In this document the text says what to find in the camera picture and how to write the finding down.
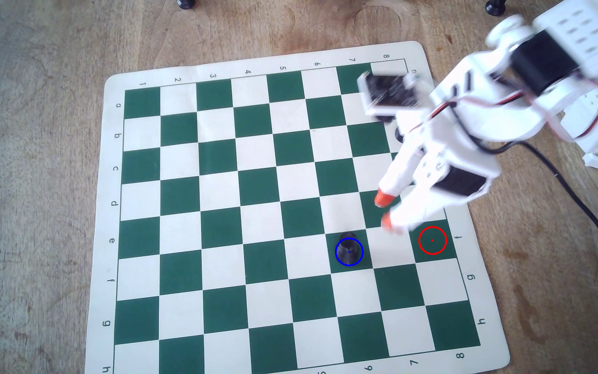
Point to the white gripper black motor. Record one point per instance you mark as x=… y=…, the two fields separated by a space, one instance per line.
x=432 y=173

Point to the black chess pawn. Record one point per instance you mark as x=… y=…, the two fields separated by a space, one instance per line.
x=349 y=244

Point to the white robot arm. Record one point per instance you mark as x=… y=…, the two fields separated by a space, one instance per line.
x=491 y=85

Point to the black chess piece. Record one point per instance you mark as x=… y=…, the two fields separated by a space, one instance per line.
x=186 y=3
x=496 y=6
x=398 y=134

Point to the green and white chess mat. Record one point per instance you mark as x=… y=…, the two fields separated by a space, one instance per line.
x=216 y=208

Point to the white-cased wrist camera board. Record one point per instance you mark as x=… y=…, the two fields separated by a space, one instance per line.
x=387 y=91

